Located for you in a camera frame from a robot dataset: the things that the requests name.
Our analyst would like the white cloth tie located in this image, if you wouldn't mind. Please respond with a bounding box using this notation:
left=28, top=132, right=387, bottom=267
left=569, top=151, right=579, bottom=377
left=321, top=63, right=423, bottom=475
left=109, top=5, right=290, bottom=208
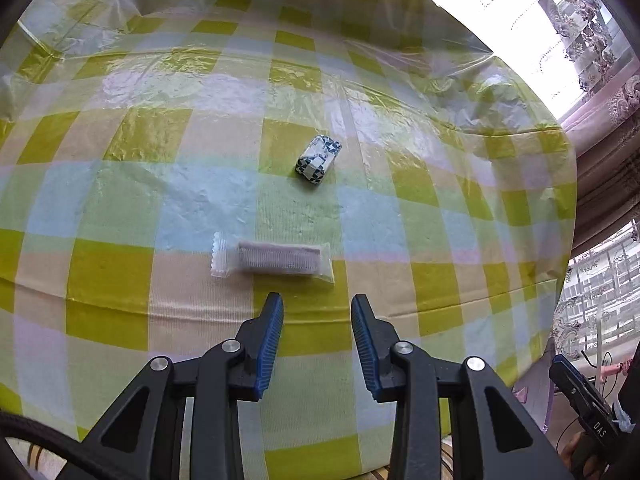
left=611, top=404, right=635, bottom=432

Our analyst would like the black braided cable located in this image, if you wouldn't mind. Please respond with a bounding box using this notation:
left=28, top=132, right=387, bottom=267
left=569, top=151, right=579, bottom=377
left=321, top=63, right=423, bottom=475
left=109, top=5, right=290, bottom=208
left=0, top=411, right=103, bottom=480

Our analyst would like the checked plastic tablecloth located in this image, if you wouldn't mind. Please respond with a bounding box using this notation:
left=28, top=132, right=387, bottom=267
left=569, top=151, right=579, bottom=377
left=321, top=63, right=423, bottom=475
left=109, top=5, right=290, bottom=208
left=0, top=0, right=579, bottom=480

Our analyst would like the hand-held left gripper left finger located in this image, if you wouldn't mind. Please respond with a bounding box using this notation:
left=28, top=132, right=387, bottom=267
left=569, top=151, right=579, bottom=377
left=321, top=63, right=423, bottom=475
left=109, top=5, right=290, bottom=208
left=60, top=292, right=285, bottom=480

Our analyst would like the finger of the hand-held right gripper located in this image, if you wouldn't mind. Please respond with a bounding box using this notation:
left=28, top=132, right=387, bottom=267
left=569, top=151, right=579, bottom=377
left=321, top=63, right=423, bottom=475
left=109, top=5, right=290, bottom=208
left=548, top=354, right=608, bottom=413

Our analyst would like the mauve curtain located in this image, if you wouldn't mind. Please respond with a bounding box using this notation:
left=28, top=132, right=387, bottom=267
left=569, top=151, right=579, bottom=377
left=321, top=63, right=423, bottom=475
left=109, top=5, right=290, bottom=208
left=556, top=54, right=640, bottom=257

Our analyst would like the clear brown bar packet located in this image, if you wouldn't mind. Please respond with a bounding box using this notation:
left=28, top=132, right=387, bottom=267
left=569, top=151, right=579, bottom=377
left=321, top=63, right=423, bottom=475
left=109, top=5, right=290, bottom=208
left=210, top=231, right=335, bottom=287

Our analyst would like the black white patterned candy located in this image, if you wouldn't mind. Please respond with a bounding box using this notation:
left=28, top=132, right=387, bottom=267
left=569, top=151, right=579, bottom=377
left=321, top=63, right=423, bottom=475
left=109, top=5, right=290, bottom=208
left=294, top=134, right=344, bottom=189

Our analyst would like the person's right hand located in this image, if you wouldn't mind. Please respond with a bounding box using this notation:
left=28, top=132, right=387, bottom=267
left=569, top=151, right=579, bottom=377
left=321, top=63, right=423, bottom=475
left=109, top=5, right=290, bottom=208
left=559, top=432, right=587, bottom=472

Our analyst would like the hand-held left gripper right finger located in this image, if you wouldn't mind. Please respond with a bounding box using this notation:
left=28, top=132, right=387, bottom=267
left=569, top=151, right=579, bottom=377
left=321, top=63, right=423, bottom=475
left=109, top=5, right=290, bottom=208
left=350, top=294, right=576, bottom=480

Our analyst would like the sheer lace curtain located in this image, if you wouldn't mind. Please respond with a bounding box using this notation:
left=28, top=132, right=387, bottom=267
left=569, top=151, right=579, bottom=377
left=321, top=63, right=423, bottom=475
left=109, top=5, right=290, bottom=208
left=549, top=219, right=640, bottom=363
left=500, top=0, right=640, bottom=63

